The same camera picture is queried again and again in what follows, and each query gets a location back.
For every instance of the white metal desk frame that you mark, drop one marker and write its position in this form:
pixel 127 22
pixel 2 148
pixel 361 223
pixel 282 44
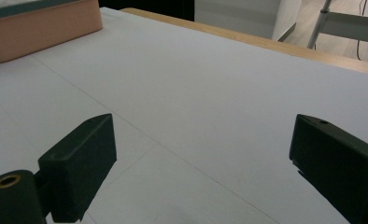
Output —
pixel 347 28

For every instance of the white cabinet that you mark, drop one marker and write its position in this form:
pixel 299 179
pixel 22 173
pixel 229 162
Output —
pixel 235 15

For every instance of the wooden table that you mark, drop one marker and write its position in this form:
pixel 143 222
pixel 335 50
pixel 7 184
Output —
pixel 266 42

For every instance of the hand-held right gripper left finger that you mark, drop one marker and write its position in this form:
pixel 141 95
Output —
pixel 76 168

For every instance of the orange plastic basket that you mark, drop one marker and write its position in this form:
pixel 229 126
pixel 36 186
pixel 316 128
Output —
pixel 42 34

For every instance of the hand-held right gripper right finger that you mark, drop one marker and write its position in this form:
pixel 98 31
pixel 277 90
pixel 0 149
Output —
pixel 341 168

